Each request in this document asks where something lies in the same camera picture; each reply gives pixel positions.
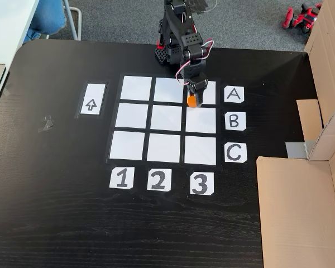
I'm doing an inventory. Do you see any paper sheet number 1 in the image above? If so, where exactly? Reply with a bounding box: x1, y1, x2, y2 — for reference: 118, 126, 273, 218
109, 166, 134, 190

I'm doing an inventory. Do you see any red black toy robot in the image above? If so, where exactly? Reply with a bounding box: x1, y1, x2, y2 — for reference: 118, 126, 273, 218
281, 2, 323, 35

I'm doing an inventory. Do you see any brown cardboard screen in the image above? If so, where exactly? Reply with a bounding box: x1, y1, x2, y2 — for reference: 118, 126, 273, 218
256, 0, 335, 268

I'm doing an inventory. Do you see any paper sheet letter C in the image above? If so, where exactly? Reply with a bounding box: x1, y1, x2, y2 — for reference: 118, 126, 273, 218
224, 142, 247, 163

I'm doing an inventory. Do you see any paper sheet number 2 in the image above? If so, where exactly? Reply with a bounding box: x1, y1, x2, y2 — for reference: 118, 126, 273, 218
146, 168, 173, 192

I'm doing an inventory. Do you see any round orange token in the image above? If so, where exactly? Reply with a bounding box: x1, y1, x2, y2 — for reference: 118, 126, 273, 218
186, 93, 199, 109

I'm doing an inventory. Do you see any grey metal chair frame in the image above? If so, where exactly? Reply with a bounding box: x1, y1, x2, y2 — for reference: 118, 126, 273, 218
61, 0, 82, 41

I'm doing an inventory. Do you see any white paper grid square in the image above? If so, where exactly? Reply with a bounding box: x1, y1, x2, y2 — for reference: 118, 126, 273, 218
185, 107, 216, 133
187, 80, 216, 105
184, 136, 217, 165
109, 131, 145, 161
146, 133, 181, 163
154, 77, 184, 103
120, 75, 152, 102
115, 103, 150, 130
150, 104, 183, 131

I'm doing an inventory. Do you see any paper sheet number 3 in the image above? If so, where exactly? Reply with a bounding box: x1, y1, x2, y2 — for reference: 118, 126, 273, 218
189, 172, 214, 195

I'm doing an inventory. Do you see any paper sheet letter B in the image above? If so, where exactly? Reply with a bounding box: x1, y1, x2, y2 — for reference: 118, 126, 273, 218
224, 112, 247, 131

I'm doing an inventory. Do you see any white arrow paper sheet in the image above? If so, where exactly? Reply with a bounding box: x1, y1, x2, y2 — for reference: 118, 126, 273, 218
80, 83, 106, 116

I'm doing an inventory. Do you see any grey tape strip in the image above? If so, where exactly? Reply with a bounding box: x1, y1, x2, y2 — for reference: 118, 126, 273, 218
285, 141, 315, 160

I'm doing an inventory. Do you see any person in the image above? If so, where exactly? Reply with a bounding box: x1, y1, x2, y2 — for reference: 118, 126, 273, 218
23, 0, 68, 43

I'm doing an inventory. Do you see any paper sheet letter A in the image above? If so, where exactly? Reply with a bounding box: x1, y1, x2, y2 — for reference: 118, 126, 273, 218
223, 85, 245, 104

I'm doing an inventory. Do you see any white table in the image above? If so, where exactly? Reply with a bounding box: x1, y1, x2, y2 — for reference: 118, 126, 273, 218
0, 0, 40, 121

